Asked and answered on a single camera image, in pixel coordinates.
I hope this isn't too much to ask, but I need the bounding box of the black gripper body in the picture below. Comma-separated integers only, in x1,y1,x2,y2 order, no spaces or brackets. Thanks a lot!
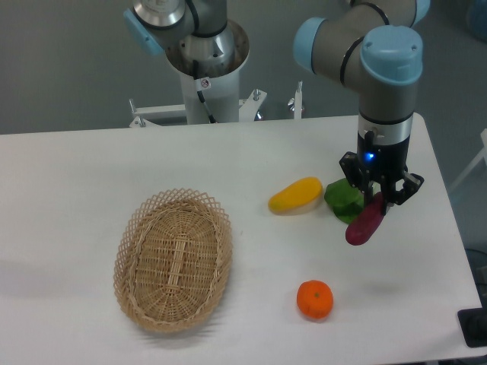
339,131,424,205

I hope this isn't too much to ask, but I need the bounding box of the purple sweet potato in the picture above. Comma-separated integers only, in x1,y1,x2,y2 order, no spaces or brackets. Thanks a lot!
345,192,384,246

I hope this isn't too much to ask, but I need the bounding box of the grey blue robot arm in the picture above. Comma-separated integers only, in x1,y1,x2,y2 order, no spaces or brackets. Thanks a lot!
123,1,430,213

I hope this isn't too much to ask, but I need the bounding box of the green bok choy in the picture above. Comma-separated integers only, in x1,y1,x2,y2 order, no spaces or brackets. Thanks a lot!
324,178,364,225

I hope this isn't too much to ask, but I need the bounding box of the yellow mango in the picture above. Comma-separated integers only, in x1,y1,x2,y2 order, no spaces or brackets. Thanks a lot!
268,176,323,215

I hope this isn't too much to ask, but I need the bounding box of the orange tangerine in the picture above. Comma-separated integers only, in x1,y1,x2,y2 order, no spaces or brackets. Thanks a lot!
296,280,334,319

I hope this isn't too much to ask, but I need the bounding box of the black device at table edge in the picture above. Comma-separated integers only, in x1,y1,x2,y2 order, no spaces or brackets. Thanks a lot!
457,308,486,348

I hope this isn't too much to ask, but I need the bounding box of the blue object top right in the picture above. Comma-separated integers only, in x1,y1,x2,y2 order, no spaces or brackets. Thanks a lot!
466,0,487,43

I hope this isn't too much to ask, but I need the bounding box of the woven wicker basket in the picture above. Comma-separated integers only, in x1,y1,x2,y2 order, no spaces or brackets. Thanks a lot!
113,189,233,333

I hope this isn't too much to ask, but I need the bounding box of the white frame at right edge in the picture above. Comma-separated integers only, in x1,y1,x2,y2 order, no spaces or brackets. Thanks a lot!
447,129,487,195

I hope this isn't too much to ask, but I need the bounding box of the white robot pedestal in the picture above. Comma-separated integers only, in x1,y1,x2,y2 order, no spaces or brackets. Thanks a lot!
127,19,307,129

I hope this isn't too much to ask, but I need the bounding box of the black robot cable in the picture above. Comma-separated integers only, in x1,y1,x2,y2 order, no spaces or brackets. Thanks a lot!
192,59,218,125

